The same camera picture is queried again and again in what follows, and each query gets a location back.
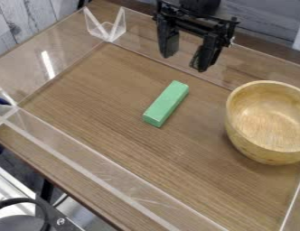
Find black cable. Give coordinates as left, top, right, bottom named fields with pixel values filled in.
left=0, top=197, right=52, bottom=231

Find light brown wooden bowl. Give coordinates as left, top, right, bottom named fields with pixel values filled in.
left=224, top=80, right=300, bottom=165

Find green rectangular block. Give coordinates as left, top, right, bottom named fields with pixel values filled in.
left=143, top=80, right=188, bottom=127

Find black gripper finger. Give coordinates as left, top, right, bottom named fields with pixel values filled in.
left=156, top=18, right=179, bottom=59
left=190, top=33, right=222, bottom=72

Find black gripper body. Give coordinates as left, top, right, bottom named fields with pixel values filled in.
left=155, top=0, right=239, bottom=47

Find black table leg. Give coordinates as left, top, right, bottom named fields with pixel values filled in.
left=40, top=180, right=55, bottom=203

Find black metal bracket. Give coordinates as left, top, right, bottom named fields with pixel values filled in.
left=35, top=197, right=84, bottom=231

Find clear acrylic tray walls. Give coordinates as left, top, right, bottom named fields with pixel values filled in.
left=0, top=2, right=300, bottom=231

